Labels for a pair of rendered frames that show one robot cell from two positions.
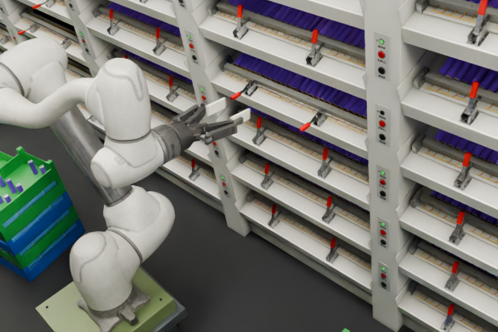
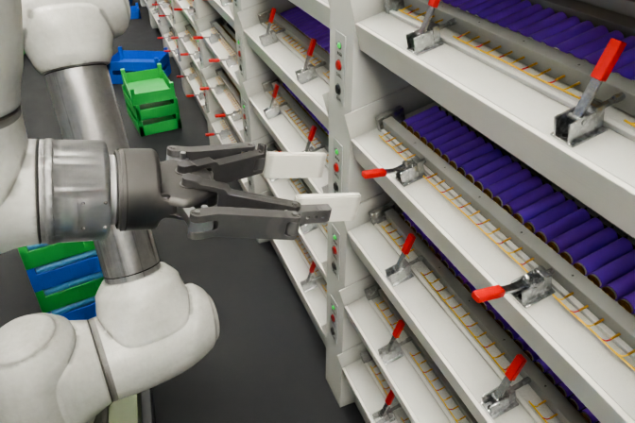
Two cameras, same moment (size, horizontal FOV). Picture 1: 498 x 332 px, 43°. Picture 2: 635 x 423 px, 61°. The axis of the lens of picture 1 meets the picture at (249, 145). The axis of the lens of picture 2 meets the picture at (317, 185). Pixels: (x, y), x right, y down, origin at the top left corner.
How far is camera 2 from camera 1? 1.12 m
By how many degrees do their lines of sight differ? 16
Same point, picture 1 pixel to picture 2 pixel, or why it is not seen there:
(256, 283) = not seen: outside the picture
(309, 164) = (472, 368)
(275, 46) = (486, 81)
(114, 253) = (53, 370)
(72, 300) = not seen: hidden behind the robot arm
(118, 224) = (102, 318)
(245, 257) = not seen: outside the picture
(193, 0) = not seen: outside the picture
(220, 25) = (394, 28)
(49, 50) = not seen: outside the picture
